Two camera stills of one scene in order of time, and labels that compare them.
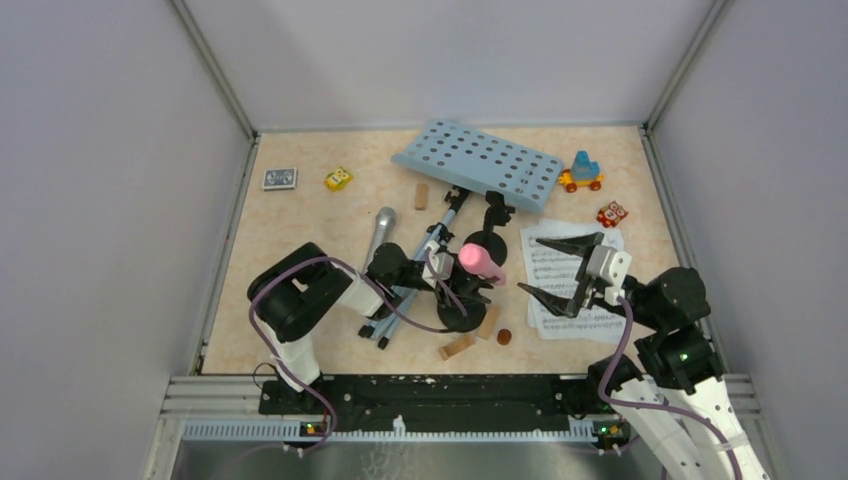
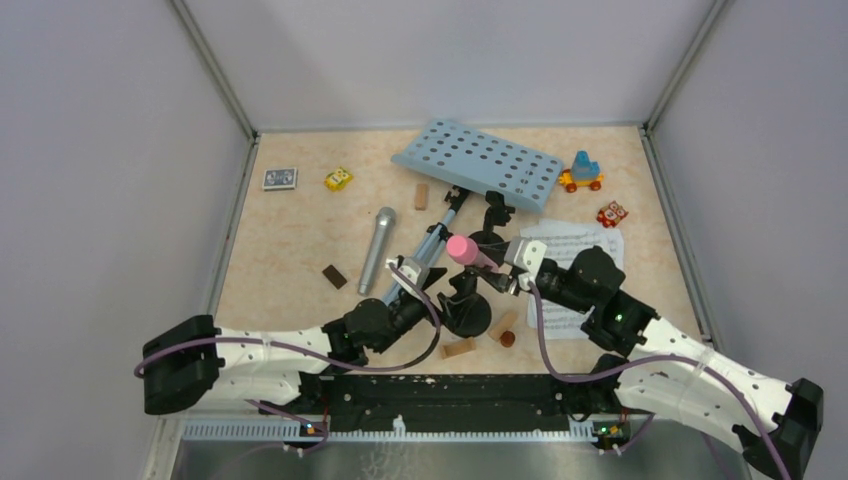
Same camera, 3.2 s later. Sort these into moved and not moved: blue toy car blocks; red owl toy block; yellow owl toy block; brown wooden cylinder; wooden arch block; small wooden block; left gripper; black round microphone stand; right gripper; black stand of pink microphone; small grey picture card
Moved: right gripper; left gripper; black stand of pink microphone
Not moved: small wooden block; red owl toy block; yellow owl toy block; black round microphone stand; wooden arch block; brown wooden cylinder; small grey picture card; blue toy car blocks
